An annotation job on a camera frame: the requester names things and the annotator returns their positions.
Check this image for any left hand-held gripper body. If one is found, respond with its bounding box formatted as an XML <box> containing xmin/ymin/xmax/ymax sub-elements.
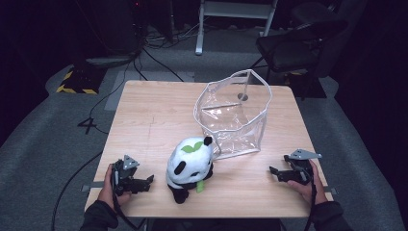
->
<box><xmin>111</xmin><ymin>154</ymin><xmax>145</xmax><ymax>197</ymax></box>

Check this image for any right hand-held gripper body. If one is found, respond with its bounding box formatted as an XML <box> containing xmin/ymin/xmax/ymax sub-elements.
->
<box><xmin>283</xmin><ymin>148</ymin><xmax>323</xmax><ymax>187</ymax></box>

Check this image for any panda plush toy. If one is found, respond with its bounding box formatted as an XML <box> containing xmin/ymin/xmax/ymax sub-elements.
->
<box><xmin>166</xmin><ymin>136</ymin><xmax>215</xmax><ymax>205</ymax></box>

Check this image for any transparent bag with white trim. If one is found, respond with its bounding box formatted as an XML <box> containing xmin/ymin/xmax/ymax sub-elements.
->
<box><xmin>192</xmin><ymin>68</ymin><xmax>273</xmax><ymax>161</ymax></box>

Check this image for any person's left hand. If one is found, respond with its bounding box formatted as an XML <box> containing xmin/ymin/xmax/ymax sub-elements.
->
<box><xmin>97</xmin><ymin>163</ymin><xmax>133</xmax><ymax>213</ymax></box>

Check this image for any person's right hand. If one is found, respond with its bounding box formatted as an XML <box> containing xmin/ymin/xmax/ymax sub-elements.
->
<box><xmin>286</xmin><ymin>159</ymin><xmax>329</xmax><ymax>207</ymax></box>

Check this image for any black yellow striped base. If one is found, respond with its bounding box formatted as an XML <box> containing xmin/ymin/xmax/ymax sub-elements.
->
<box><xmin>55</xmin><ymin>64</ymin><xmax>107</xmax><ymax>95</ymax></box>

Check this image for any black chair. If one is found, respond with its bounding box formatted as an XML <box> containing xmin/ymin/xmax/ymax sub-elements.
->
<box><xmin>255</xmin><ymin>1</ymin><xmax>349</xmax><ymax>99</ymax></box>

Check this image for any dark equipment stand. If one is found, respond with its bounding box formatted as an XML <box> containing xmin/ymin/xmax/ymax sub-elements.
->
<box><xmin>84</xmin><ymin>0</ymin><xmax>146</xmax><ymax>69</ymax></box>

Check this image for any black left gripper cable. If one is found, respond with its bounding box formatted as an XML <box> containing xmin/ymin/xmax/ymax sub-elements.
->
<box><xmin>110</xmin><ymin>169</ymin><xmax>146</xmax><ymax>231</ymax></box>

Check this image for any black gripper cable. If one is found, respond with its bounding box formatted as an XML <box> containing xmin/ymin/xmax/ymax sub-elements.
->
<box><xmin>302</xmin><ymin>171</ymin><xmax>319</xmax><ymax>231</ymax></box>
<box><xmin>110</xmin><ymin>169</ymin><xmax>146</xmax><ymax>231</ymax></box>

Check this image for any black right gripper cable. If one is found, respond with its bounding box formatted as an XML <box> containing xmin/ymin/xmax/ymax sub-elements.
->
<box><xmin>302</xmin><ymin>171</ymin><xmax>319</xmax><ymax>231</ymax></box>

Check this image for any thin black floor cable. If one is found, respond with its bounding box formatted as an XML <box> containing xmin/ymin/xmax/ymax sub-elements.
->
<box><xmin>88</xmin><ymin>47</ymin><xmax>185</xmax><ymax>135</ymax></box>

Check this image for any white metal stand frame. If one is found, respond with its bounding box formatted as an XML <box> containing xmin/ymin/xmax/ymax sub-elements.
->
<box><xmin>194</xmin><ymin>0</ymin><xmax>279</xmax><ymax>57</ymax></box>

